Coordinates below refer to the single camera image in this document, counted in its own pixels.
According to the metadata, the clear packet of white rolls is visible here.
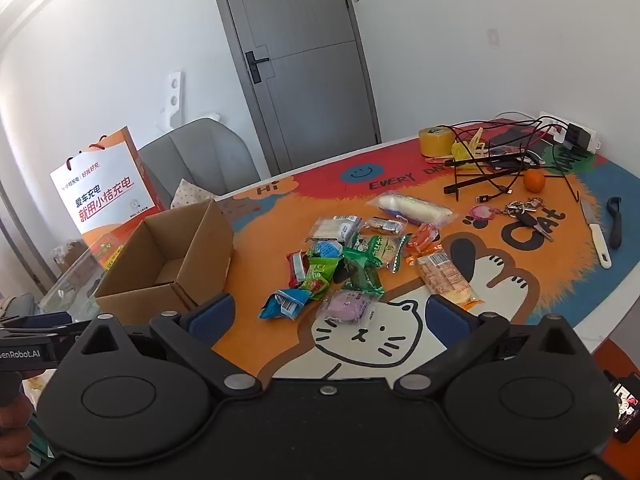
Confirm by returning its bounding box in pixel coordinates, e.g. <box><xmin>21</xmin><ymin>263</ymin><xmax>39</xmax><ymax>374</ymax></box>
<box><xmin>366</xmin><ymin>191</ymin><xmax>454</xmax><ymax>226</ymax></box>

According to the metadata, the black charger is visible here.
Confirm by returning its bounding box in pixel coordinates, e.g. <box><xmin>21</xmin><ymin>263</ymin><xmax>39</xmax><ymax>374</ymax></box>
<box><xmin>563</xmin><ymin>122</ymin><xmax>594</xmax><ymax>151</ymax></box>

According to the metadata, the white handled knife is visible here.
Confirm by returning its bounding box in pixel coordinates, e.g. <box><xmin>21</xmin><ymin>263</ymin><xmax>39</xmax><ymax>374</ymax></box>
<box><xmin>579</xmin><ymin>197</ymin><xmax>614</xmax><ymax>270</ymax></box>

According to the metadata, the black peeler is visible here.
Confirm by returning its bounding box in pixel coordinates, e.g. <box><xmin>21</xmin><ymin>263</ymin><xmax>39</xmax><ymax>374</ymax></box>
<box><xmin>605</xmin><ymin>196</ymin><xmax>624</xmax><ymax>250</ymax></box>

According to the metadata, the orange cracker packet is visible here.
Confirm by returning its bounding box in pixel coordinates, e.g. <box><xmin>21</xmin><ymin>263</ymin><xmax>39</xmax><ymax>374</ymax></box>
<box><xmin>405</xmin><ymin>252</ymin><xmax>485</xmax><ymax>310</ymax></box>

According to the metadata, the white power strip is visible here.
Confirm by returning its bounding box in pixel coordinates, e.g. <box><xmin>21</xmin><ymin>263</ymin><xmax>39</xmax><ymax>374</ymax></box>
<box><xmin>537</xmin><ymin>111</ymin><xmax>601</xmax><ymax>154</ymax></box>

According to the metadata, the grey door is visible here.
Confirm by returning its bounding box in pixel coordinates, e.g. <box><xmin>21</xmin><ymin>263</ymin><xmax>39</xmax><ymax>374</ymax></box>
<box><xmin>205</xmin><ymin>0</ymin><xmax>383</xmax><ymax>175</ymax></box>

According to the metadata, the black red notebook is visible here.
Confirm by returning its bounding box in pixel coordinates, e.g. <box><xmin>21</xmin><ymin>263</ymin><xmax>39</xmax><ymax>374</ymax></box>
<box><xmin>479</xmin><ymin>117</ymin><xmax>540</xmax><ymax>150</ymax></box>

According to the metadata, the black wire stand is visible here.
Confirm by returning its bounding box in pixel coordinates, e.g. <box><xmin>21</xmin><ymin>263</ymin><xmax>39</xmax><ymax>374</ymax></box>
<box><xmin>443</xmin><ymin>156</ymin><xmax>587</xmax><ymax>207</ymax></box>

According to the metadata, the colourful cat print mat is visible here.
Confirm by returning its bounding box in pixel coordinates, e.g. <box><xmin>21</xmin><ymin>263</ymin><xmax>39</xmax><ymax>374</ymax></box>
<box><xmin>212</xmin><ymin>136</ymin><xmax>640</xmax><ymax>380</ymax></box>

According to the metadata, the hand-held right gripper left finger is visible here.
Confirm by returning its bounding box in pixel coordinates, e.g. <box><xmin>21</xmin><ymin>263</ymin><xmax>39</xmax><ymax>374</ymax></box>
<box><xmin>75</xmin><ymin>292</ymin><xmax>263</xmax><ymax>402</ymax></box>

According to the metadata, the light green snack packet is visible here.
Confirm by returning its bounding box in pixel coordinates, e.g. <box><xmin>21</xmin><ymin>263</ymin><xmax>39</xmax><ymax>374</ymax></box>
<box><xmin>298</xmin><ymin>257</ymin><xmax>344</xmax><ymax>301</ymax></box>

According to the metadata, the white dotted cushion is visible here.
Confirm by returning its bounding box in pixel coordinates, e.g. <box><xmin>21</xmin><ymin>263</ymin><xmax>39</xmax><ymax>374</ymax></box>
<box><xmin>170</xmin><ymin>178</ymin><xmax>219</xmax><ymax>211</ymax></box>

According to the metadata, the brown cardboard box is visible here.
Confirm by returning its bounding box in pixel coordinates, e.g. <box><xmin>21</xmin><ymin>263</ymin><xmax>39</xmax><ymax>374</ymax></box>
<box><xmin>94</xmin><ymin>199</ymin><xmax>236</xmax><ymax>320</ymax></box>

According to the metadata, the black door handle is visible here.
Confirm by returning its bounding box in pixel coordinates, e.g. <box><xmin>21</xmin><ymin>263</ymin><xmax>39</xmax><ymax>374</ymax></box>
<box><xmin>244</xmin><ymin>51</ymin><xmax>271</xmax><ymax>84</ymax></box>

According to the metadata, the dark green snack packet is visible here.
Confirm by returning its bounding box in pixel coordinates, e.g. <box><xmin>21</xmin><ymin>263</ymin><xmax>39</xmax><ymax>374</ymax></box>
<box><xmin>342</xmin><ymin>250</ymin><xmax>386</xmax><ymax>297</ymax></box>

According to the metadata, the purple cake packet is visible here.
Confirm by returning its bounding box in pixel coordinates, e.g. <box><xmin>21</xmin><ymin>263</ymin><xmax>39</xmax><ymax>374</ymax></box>
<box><xmin>316</xmin><ymin>288</ymin><xmax>380</xmax><ymax>326</ymax></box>

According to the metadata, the black usb cable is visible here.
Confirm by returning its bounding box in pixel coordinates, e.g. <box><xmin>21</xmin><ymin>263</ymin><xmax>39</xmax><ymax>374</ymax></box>
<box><xmin>475</xmin><ymin>160</ymin><xmax>517</xmax><ymax>204</ymax></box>

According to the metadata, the grey chair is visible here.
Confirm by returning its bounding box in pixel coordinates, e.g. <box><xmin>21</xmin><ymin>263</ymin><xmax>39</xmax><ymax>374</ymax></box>
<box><xmin>137</xmin><ymin>117</ymin><xmax>262</xmax><ymax>211</ymax></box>

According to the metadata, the white wafer packet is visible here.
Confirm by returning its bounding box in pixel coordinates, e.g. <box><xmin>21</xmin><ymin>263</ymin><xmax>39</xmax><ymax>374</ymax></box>
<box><xmin>305</xmin><ymin>214</ymin><xmax>362</xmax><ymax>246</ymax></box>

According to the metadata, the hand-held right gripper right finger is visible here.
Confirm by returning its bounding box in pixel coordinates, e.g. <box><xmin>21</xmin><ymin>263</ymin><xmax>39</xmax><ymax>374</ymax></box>
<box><xmin>394</xmin><ymin>294</ymin><xmax>587</xmax><ymax>402</ymax></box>

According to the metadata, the yellow tape roll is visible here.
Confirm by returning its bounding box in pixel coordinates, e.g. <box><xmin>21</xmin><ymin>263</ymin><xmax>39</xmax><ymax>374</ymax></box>
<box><xmin>419</xmin><ymin>126</ymin><xmax>457</xmax><ymax>159</ymax></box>

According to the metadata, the bunch of keys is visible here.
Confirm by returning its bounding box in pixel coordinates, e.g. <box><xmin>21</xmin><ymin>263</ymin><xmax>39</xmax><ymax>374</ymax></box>
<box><xmin>504</xmin><ymin>197</ymin><xmax>557</xmax><ymax>242</ymax></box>

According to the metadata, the person's left hand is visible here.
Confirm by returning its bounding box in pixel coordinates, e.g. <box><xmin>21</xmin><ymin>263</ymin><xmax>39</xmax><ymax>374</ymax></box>
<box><xmin>0</xmin><ymin>369</ymin><xmax>47</xmax><ymax>473</ymax></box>

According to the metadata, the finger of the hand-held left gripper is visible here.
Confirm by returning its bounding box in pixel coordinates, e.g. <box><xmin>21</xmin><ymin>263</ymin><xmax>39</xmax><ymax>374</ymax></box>
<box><xmin>0</xmin><ymin>311</ymin><xmax>98</xmax><ymax>340</ymax></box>

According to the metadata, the clear brown bar packet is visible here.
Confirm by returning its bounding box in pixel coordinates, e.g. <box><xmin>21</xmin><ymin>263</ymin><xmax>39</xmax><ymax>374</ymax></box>
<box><xmin>362</xmin><ymin>216</ymin><xmax>409</xmax><ymax>235</ymax></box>

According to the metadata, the small orange snack packet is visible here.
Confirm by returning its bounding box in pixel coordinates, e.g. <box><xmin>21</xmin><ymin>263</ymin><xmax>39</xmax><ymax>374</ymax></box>
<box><xmin>406</xmin><ymin>223</ymin><xmax>444</xmax><ymax>256</ymax></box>

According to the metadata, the smartphone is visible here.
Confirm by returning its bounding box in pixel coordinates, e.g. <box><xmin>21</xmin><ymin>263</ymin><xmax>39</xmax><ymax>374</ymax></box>
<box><xmin>603</xmin><ymin>370</ymin><xmax>640</xmax><ymax>444</ymax></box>

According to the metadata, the orange white paper bag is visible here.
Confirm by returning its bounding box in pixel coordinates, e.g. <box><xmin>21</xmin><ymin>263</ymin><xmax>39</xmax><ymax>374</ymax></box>
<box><xmin>49</xmin><ymin>126</ymin><xmax>166</xmax><ymax>267</ymax></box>

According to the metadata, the white foam piece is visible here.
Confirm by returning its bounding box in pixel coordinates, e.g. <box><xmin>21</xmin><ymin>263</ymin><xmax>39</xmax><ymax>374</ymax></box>
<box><xmin>156</xmin><ymin>71</ymin><xmax>222</xmax><ymax>132</ymax></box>

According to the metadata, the tangled black cable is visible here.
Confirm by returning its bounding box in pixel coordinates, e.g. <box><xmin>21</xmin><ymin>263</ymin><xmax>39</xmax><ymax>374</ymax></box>
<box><xmin>447</xmin><ymin>115</ymin><xmax>583</xmax><ymax>173</ymax></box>

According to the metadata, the red snack packet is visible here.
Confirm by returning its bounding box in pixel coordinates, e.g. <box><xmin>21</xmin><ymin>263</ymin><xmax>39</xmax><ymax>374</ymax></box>
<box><xmin>286</xmin><ymin>251</ymin><xmax>310</xmax><ymax>289</ymax></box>

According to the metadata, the pink round keychain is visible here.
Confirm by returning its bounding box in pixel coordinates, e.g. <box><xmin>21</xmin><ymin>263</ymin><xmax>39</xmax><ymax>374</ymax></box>
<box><xmin>462</xmin><ymin>203</ymin><xmax>496</xmax><ymax>229</ymax></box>

